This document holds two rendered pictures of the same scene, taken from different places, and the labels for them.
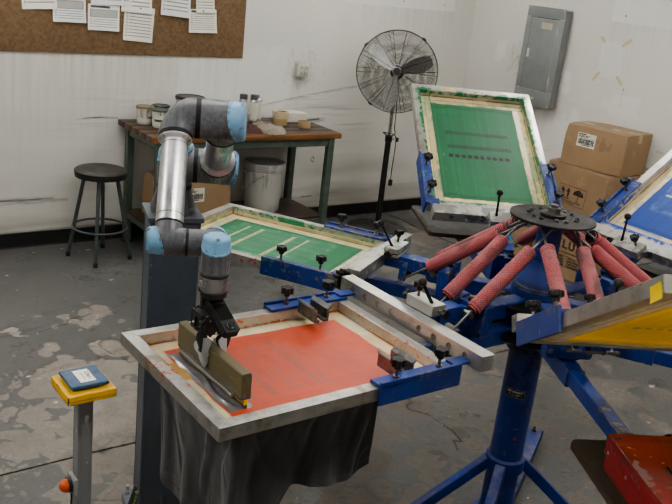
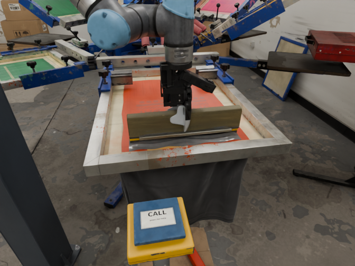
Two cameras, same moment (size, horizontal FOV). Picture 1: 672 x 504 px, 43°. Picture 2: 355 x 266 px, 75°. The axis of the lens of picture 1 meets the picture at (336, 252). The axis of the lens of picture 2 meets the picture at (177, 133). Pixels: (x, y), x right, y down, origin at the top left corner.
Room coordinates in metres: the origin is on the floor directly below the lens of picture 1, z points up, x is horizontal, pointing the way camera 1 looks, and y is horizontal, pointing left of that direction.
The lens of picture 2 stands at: (1.80, 0.87, 1.38)
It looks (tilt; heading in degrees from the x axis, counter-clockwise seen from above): 33 degrees down; 298
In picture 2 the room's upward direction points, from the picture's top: straight up
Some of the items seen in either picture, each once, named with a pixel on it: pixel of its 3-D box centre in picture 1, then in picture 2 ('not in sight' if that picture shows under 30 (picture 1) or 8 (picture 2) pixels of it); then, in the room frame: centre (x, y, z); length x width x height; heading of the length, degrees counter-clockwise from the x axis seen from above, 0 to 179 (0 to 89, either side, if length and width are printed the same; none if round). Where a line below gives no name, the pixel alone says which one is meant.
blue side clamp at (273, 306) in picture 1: (305, 307); (107, 83); (2.60, 0.08, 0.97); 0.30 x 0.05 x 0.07; 128
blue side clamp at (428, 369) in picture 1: (416, 380); (217, 76); (2.17, -0.27, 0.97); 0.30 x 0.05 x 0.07; 128
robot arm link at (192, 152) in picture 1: (177, 163); not in sight; (2.79, 0.56, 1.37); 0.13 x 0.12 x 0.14; 100
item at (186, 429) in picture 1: (194, 451); (185, 192); (2.06, 0.32, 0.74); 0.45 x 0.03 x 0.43; 38
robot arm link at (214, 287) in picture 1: (213, 283); (179, 54); (2.09, 0.31, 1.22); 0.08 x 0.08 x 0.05
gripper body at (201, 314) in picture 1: (210, 310); (176, 83); (2.10, 0.31, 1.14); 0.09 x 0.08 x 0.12; 38
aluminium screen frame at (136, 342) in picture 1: (290, 356); (172, 100); (2.24, 0.09, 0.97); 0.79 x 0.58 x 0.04; 128
